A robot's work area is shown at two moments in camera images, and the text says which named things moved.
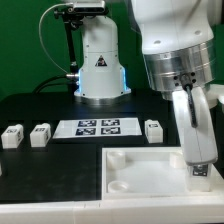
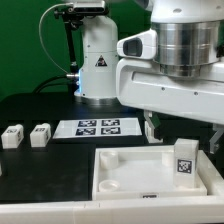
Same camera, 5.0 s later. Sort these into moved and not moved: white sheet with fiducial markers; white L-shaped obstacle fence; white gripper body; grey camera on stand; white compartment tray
Moved: white compartment tray; white gripper body
Not moved: grey camera on stand; white sheet with fiducial markers; white L-shaped obstacle fence
